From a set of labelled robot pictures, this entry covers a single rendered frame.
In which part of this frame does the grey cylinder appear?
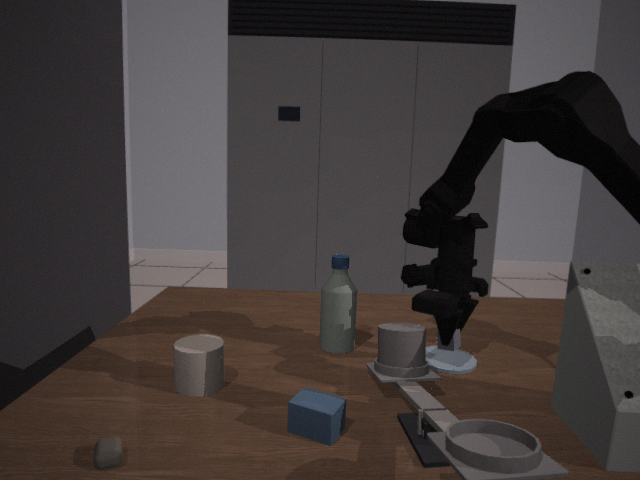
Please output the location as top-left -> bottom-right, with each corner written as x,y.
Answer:
378,323 -> 426,368
173,334 -> 225,397

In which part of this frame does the grey balance beam with round pans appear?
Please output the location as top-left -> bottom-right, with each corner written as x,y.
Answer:
366,358 -> 568,480

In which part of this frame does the grey round dish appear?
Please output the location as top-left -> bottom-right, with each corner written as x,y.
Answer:
425,345 -> 477,374

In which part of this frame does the grey pebble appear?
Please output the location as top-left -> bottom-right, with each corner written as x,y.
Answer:
93,436 -> 123,470

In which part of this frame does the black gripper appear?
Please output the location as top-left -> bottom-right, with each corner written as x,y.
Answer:
412,252 -> 489,346

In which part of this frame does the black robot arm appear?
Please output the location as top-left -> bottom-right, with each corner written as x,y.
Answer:
403,71 -> 640,256

